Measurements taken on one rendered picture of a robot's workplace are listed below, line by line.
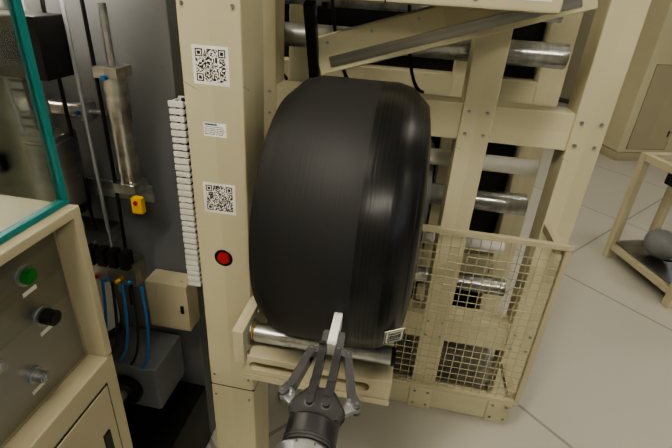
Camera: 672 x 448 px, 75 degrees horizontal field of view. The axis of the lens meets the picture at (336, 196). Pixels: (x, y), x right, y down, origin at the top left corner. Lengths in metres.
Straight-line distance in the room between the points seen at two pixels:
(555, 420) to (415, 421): 0.63
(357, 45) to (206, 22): 0.47
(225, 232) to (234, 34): 0.44
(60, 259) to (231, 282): 0.37
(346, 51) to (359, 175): 0.57
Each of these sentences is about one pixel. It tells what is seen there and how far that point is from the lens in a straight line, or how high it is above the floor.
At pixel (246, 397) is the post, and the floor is 0.59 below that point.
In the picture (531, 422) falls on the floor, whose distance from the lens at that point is 2.30.
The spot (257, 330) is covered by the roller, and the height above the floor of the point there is 0.92.
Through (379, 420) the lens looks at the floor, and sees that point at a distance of 2.10.
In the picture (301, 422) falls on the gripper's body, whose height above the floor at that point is 1.13.
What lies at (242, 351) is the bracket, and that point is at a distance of 1.09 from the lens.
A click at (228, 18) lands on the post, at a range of 0.89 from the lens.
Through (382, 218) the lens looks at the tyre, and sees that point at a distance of 0.72.
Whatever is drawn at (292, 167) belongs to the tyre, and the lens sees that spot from 0.75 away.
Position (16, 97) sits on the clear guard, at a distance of 0.86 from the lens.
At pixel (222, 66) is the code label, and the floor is 1.51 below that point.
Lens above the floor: 1.67
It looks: 26 degrees down
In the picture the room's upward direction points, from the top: 4 degrees clockwise
